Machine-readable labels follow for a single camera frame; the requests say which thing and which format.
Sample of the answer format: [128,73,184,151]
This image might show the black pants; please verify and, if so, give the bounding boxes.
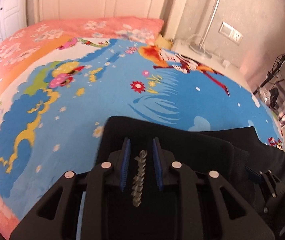
[96,116,285,239]

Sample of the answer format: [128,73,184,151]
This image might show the blue cartoon bed sheet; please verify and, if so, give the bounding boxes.
[0,38,285,239]

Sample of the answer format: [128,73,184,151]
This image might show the white floor lamp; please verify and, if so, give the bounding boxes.
[189,0,221,59]

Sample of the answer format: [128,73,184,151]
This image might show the pink floral pillow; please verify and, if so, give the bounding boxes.
[0,16,165,86]

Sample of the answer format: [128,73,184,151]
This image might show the white headboard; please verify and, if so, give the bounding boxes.
[33,0,187,40]

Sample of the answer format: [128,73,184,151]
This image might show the wall socket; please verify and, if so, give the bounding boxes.
[219,22,243,45]

